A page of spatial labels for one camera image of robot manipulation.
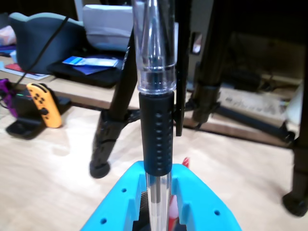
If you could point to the grey blue chair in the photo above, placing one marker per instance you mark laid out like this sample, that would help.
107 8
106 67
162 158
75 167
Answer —
36 36

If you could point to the blue white paper packet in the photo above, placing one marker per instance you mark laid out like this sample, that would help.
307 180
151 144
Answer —
91 62

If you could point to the black camera tripod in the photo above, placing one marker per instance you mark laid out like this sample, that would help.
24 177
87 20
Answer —
115 108

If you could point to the black soft case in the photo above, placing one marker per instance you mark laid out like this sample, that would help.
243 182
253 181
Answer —
96 79

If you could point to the white plastic box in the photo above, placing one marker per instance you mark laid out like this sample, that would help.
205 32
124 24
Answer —
106 26

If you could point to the black controller dock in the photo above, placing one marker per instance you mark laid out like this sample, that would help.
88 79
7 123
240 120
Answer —
21 127

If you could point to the clear pen with black cap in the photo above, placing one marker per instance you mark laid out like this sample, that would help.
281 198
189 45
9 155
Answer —
156 125

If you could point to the orange game controller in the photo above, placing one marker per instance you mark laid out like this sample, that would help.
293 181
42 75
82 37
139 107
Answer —
45 108

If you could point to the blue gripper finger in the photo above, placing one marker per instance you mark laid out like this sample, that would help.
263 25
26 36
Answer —
120 204
204 204

